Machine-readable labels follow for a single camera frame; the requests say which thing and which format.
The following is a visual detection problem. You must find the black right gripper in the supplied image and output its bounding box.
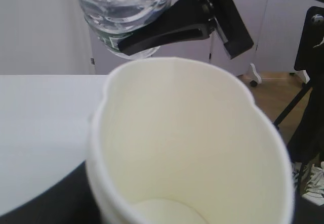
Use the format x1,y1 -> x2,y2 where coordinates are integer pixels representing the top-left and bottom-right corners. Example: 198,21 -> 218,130
118,0 -> 254,59

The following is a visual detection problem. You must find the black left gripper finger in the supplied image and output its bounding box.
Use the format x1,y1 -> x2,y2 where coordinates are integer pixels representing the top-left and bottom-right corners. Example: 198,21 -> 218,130
1,162 -> 101,224

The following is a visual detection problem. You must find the clear water bottle green label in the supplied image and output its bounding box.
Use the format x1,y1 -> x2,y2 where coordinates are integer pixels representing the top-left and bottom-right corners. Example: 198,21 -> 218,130
78,0 -> 171,60

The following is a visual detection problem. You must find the white paper cup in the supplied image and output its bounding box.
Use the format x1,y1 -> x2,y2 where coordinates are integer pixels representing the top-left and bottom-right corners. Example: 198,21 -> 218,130
86,57 -> 295,223

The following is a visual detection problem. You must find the white wheeled furniture foot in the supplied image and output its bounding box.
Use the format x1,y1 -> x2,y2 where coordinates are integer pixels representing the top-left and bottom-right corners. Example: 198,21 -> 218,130
248,63 -> 262,87

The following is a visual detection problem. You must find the white sneaker pair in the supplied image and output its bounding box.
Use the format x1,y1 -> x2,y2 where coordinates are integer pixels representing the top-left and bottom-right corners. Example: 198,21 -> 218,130
292,161 -> 323,206

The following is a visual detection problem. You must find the black camera tripod stand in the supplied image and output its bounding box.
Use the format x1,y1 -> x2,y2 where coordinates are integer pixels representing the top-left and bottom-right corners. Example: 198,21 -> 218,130
274,6 -> 323,192

